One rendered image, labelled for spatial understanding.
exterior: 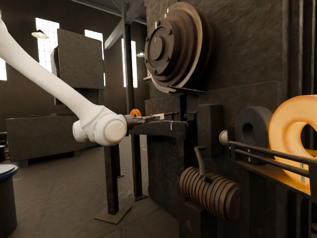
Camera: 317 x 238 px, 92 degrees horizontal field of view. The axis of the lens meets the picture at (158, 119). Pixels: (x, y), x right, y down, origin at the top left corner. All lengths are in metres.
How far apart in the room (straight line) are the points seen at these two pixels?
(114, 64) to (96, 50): 8.21
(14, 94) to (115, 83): 5.46
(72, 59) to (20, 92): 7.63
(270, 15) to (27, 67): 0.89
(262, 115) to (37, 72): 0.65
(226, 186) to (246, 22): 0.69
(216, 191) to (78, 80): 3.11
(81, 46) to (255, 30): 3.14
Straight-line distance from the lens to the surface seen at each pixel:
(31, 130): 3.04
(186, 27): 0.85
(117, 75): 11.68
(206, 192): 0.60
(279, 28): 0.81
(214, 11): 1.01
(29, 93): 10.80
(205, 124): 0.72
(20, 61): 0.68
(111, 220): 1.35
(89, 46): 3.62
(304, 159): 0.33
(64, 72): 3.33
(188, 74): 0.81
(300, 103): 0.35
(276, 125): 0.40
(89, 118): 0.51
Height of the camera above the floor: 0.78
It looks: 3 degrees down
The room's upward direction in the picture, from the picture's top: 2 degrees counter-clockwise
